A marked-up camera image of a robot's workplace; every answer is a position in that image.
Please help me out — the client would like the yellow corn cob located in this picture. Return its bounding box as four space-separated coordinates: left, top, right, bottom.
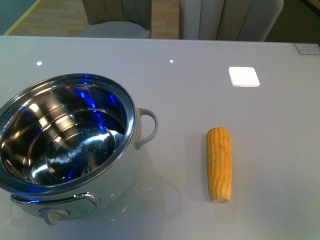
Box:
206 127 233 203

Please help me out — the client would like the beige chair left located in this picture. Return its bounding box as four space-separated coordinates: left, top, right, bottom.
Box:
79 0 152 39

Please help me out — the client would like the beige chair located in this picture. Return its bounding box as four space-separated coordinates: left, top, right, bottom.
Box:
179 0 284 42
79 0 152 39

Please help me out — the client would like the beige chair right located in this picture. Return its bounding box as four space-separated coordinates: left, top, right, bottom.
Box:
179 0 284 42

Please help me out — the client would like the black white table label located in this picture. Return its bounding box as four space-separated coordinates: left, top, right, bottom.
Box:
294 43 320 55

